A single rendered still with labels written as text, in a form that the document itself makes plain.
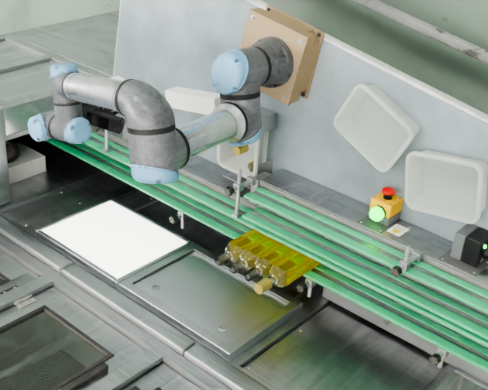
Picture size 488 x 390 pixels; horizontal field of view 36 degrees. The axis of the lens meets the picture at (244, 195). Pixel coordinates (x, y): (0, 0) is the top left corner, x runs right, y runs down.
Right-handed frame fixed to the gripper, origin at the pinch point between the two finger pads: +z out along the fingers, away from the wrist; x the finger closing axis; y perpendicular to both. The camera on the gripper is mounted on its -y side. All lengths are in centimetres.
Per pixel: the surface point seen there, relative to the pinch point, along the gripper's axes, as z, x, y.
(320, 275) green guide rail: 16, 29, -72
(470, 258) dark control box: 26, 1, -109
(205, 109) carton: 28.2, 7.2, -6.3
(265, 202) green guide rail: 14, 15, -48
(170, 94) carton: 28.1, 9.6, 10.8
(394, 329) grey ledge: 21, 34, -98
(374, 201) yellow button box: 27, 2, -76
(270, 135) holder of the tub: 32.1, 4.9, -32.0
